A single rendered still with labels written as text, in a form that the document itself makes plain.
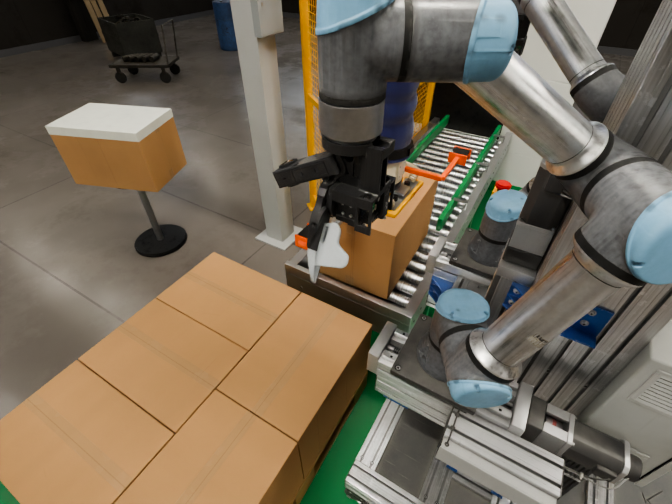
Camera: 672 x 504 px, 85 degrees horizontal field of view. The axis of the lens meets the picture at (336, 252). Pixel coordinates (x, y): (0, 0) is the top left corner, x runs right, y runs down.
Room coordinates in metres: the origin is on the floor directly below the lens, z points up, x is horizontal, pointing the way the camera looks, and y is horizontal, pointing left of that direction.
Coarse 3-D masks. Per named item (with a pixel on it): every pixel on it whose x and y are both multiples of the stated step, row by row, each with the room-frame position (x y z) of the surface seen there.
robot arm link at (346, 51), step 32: (320, 0) 0.41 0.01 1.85; (352, 0) 0.39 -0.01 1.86; (384, 0) 0.40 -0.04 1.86; (320, 32) 0.40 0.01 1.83; (352, 32) 0.39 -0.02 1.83; (384, 32) 0.39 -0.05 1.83; (320, 64) 0.41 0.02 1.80; (352, 64) 0.39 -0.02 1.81; (384, 64) 0.39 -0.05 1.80; (320, 96) 0.41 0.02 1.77; (352, 96) 0.39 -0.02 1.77; (384, 96) 0.41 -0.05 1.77
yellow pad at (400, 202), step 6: (402, 180) 1.60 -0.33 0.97; (408, 180) 1.59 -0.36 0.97; (420, 180) 1.60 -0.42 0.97; (414, 186) 1.53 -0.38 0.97; (420, 186) 1.56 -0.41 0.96; (408, 192) 1.48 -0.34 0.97; (414, 192) 1.49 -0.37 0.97; (396, 198) 1.40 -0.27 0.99; (402, 198) 1.43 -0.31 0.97; (408, 198) 1.44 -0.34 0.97; (396, 204) 1.38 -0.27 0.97; (402, 204) 1.39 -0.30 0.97; (390, 210) 1.34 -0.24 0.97; (396, 210) 1.34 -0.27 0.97; (390, 216) 1.32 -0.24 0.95
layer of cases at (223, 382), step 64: (128, 320) 1.06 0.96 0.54; (192, 320) 1.06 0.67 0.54; (256, 320) 1.06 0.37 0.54; (320, 320) 1.06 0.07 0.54; (64, 384) 0.74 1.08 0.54; (128, 384) 0.74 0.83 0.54; (192, 384) 0.74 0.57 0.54; (256, 384) 0.74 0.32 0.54; (320, 384) 0.74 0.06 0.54; (0, 448) 0.50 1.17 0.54; (64, 448) 0.50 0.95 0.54; (128, 448) 0.50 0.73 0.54; (192, 448) 0.50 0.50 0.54; (256, 448) 0.50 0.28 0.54; (320, 448) 0.64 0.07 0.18
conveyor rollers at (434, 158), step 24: (432, 144) 2.91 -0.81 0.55; (456, 144) 2.95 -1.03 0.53; (480, 144) 2.94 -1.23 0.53; (432, 168) 2.51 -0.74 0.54; (456, 168) 2.51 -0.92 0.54; (480, 168) 2.50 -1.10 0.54; (432, 216) 1.88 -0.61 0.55; (456, 216) 1.88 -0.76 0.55; (432, 240) 1.66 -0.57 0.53; (408, 264) 1.45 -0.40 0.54; (408, 288) 1.26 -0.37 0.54
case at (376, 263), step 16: (416, 192) 1.52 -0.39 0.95; (432, 192) 1.63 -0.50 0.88; (416, 208) 1.40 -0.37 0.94; (432, 208) 1.70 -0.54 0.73; (384, 224) 1.26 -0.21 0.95; (400, 224) 1.26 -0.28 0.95; (416, 224) 1.45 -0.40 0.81; (352, 240) 1.28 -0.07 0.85; (368, 240) 1.24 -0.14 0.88; (384, 240) 1.20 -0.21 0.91; (400, 240) 1.25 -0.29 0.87; (416, 240) 1.50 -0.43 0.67; (352, 256) 1.28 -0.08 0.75; (368, 256) 1.24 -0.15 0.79; (384, 256) 1.20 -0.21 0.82; (400, 256) 1.28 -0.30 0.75; (320, 272) 1.37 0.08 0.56; (336, 272) 1.32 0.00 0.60; (352, 272) 1.28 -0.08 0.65; (368, 272) 1.23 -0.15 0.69; (384, 272) 1.19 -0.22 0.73; (400, 272) 1.32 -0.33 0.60; (368, 288) 1.23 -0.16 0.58; (384, 288) 1.19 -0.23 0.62
